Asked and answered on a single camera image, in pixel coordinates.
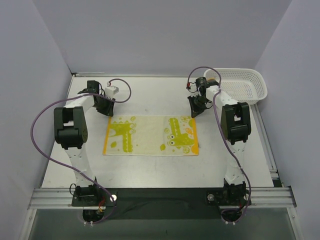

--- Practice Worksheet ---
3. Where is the yellow green towel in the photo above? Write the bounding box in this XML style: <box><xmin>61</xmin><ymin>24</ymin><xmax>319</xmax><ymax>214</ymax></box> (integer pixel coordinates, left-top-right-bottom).
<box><xmin>102</xmin><ymin>115</ymin><xmax>199</xmax><ymax>157</ymax></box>

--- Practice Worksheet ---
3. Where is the orange grey towel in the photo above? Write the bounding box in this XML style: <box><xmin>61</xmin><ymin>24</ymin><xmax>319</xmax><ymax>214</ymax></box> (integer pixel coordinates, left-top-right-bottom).
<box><xmin>207</xmin><ymin>78</ymin><xmax>217</xmax><ymax>82</ymax></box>

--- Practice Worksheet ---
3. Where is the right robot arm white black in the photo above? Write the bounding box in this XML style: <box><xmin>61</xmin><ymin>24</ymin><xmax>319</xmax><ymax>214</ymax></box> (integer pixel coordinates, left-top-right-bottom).
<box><xmin>186</xmin><ymin>77</ymin><xmax>252</xmax><ymax>205</ymax></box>

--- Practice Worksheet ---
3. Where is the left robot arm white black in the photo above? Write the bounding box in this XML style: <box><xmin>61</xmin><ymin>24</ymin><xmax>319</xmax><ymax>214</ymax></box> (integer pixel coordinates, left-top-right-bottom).
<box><xmin>53</xmin><ymin>80</ymin><xmax>119</xmax><ymax>206</ymax></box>

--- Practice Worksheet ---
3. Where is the white plastic perforated basket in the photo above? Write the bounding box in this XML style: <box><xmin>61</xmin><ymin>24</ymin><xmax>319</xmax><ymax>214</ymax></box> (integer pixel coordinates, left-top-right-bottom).
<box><xmin>203</xmin><ymin>68</ymin><xmax>268</xmax><ymax>105</ymax></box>

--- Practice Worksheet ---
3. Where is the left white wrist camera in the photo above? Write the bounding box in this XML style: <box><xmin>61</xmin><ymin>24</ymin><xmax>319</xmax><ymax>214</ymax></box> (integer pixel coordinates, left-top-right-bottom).
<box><xmin>104</xmin><ymin>85</ymin><xmax>119</xmax><ymax>99</ymax></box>

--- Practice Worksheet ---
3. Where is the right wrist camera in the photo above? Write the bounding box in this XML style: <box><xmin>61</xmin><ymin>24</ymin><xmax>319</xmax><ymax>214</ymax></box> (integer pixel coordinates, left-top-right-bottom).
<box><xmin>195</xmin><ymin>77</ymin><xmax>207</xmax><ymax>92</ymax></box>

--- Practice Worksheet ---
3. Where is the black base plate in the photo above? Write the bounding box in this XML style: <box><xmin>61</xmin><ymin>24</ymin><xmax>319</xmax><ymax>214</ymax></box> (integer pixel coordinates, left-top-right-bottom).
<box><xmin>71</xmin><ymin>187</ymin><xmax>251</xmax><ymax>221</ymax></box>

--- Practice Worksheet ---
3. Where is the aluminium frame rail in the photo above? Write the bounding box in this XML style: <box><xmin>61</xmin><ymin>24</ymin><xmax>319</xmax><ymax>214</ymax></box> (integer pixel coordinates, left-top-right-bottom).
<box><xmin>28</xmin><ymin>187</ymin><xmax>297</xmax><ymax>209</ymax></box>

